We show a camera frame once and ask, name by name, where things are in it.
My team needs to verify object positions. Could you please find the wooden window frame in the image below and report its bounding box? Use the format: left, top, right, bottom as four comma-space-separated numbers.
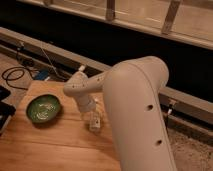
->
19, 0, 213, 50

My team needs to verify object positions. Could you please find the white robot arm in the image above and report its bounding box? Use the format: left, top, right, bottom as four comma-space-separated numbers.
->
63, 56, 177, 171

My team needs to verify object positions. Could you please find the clear plastic bottle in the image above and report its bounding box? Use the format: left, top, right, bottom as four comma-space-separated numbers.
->
87, 98, 102, 132

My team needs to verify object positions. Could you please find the grey baseboard ledge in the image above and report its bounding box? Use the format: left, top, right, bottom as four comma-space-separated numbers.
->
0, 27, 213, 125

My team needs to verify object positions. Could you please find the green ceramic bowl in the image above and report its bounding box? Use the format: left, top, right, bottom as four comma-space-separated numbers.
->
26, 94, 62, 124

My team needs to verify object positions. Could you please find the blue small box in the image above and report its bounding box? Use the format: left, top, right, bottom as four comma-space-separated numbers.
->
34, 70, 49, 80

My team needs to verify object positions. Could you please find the black coiled cable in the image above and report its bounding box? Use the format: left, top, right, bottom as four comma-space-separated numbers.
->
1, 66, 37, 90

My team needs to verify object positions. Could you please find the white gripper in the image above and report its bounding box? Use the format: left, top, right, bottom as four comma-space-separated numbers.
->
76, 94, 100, 121

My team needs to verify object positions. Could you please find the black device at left edge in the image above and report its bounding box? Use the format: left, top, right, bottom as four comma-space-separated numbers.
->
0, 85, 16, 136

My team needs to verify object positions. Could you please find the black cable with plug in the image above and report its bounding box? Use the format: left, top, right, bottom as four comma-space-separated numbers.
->
165, 100, 177, 129

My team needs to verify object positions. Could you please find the thin white cable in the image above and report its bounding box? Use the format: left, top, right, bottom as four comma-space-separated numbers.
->
40, 47, 62, 80

